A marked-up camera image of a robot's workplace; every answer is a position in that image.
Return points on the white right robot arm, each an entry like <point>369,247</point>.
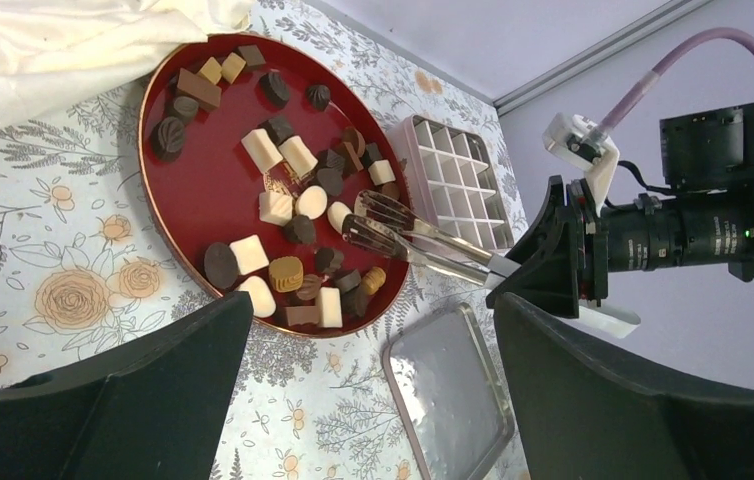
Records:
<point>703,215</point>

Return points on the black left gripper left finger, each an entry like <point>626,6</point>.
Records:
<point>153,408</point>

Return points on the floral table mat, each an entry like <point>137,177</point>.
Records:
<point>83,268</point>

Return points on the cream cloth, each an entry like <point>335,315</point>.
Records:
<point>54,54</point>

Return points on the pink tin with white dividers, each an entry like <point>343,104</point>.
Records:
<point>451,181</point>

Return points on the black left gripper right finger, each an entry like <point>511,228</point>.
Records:
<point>587,409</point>

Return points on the silver metal tongs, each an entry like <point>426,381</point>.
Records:
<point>382,225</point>

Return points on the red round tray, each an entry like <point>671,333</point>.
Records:
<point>210,192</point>

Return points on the silver tin lid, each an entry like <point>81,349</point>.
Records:
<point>451,402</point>

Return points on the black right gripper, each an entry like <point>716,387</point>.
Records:
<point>551,285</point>

